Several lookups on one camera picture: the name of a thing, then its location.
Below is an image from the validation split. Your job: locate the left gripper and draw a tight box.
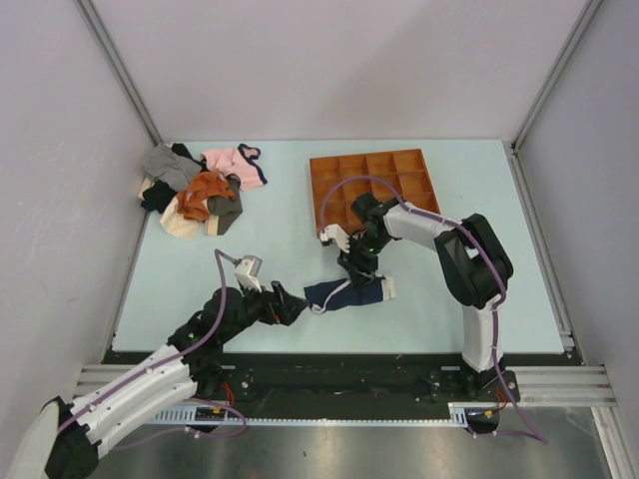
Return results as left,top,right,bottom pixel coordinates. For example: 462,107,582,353
219,276,307,342

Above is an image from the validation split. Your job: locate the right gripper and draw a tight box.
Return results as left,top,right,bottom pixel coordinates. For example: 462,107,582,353
337,232,390,290

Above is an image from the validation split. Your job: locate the navy underwear with white trim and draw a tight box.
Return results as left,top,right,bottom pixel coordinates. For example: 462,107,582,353
304,275,396,314

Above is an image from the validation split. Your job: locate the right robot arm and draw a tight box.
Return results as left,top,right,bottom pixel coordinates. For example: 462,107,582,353
320,193,514,400

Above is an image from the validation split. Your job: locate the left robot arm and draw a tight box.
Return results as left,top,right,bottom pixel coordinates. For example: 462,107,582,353
44,281,309,478

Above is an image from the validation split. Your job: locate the olive and beige underwear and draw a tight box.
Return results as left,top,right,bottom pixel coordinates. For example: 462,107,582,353
206,193,243,236

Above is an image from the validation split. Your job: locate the orange underwear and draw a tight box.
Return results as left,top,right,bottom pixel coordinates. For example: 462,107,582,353
177,171,236,222

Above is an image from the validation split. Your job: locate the cream underwear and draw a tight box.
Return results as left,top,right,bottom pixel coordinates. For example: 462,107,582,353
160,197,200,240

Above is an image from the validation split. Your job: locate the pink underwear with navy trim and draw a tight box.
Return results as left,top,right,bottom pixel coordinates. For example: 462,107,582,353
201,143,268,192

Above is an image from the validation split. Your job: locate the black underwear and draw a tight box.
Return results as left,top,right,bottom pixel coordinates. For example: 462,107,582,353
141,181,177,214

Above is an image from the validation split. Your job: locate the grey ribbed underwear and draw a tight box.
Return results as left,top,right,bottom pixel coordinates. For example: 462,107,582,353
142,144,202,192

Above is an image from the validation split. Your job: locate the wooden compartment tray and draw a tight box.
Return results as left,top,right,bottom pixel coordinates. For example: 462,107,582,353
310,149,440,234

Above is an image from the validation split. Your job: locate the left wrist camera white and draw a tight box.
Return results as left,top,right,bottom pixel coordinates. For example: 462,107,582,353
234,254,264,292

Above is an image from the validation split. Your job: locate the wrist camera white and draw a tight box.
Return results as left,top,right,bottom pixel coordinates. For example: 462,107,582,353
234,254,264,292
319,224,350,253

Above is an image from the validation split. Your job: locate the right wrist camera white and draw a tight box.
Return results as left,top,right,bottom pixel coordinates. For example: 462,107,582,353
319,224,350,253

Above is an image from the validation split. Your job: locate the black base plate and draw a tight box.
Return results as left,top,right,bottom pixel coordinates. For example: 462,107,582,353
191,353,520,404

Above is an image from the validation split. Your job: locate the grey slotted cable duct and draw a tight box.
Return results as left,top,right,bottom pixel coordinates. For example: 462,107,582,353
154,402,470,429

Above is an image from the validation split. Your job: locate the aluminium corner post right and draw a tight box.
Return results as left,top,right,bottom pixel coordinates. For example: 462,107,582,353
513,0,605,151

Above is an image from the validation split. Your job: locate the aluminium corner post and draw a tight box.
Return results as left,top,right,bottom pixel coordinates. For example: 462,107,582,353
513,0,605,151
74,0,163,145

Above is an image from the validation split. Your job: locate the aluminium rail front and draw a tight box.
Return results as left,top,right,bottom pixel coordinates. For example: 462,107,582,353
72,364,617,407

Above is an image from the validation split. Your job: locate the aluminium corner post left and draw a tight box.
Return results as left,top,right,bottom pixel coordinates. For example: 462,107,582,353
74,0,163,145

